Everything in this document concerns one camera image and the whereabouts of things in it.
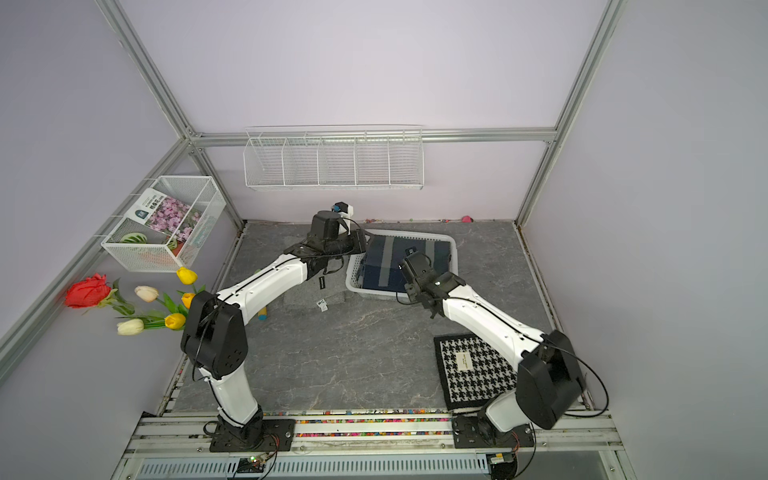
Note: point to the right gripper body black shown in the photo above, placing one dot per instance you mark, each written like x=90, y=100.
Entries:
x=412, y=293

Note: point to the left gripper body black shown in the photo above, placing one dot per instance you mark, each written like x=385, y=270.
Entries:
x=346, y=244

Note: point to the white plastic perforated basket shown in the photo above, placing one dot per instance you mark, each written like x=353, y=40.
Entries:
x=353, y=284

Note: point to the navy grey plaid scarf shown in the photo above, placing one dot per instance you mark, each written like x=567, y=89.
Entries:
x=380, y=266

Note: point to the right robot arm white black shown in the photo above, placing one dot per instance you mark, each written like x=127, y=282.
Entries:
x=548, y=376

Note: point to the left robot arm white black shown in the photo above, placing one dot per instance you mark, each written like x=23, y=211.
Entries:
x=214, y=337

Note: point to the black white houndstooth scarf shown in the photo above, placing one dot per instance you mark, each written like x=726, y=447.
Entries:
x=471, y=372

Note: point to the tulip bouquet in teal vase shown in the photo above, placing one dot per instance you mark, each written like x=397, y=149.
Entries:
x=173, y=311

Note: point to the purple flower seed packet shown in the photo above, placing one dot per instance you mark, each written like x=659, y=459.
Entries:
x=165, y=214

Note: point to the red artificial rose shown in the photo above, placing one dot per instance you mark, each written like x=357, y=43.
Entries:
x=97, y=292

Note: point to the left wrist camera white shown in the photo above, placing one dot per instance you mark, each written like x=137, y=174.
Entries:
x=342, y=210

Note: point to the white wire wall shelf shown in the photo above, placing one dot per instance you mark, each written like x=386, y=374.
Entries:
x=334, y=157

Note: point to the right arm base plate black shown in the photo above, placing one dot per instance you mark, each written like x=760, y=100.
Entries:
x=492, y=433

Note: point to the white wire side basket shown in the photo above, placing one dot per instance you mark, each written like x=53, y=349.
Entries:
x=140, y=249

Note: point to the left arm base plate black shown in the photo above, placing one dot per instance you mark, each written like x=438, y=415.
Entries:
x=263, y=436

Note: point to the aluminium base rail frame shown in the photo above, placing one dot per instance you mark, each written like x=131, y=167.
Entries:
x=347, y=444

